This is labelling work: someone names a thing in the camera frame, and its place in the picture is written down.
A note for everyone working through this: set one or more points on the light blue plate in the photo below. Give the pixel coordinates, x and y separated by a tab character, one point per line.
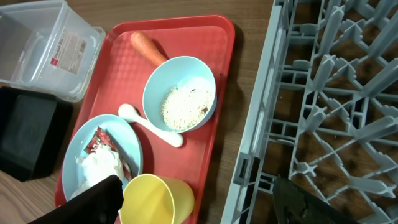
121	134

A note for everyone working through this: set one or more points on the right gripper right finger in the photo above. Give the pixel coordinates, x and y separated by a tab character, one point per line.
292	204

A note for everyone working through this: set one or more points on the grey dishwasher rack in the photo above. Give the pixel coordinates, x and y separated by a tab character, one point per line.
323	112

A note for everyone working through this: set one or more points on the light blue bowl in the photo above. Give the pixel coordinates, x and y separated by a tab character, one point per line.
183	70

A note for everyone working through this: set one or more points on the white rice leftovers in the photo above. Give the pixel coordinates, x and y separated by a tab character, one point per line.
185	106

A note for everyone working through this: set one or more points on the red snack wrapper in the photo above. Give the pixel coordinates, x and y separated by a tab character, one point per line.
100	137

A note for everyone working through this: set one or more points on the white tissue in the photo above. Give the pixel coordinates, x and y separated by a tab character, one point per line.
97	166

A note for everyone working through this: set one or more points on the orange carrot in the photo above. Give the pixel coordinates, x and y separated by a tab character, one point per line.
145	46

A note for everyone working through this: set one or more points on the black plastic tray bin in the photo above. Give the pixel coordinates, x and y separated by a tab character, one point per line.
33	126

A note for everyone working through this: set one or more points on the clear plastic storage bin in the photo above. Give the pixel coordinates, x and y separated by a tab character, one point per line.
47	47

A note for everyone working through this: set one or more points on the white plastic spoon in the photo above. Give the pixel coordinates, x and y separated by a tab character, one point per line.
129	114

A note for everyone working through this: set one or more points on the yellow plastic cup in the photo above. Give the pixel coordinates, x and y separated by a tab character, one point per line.
152	199

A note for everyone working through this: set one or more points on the red serving tray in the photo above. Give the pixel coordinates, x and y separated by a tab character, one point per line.
120	76

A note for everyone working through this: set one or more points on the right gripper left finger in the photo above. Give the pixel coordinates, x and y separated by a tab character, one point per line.
99	204

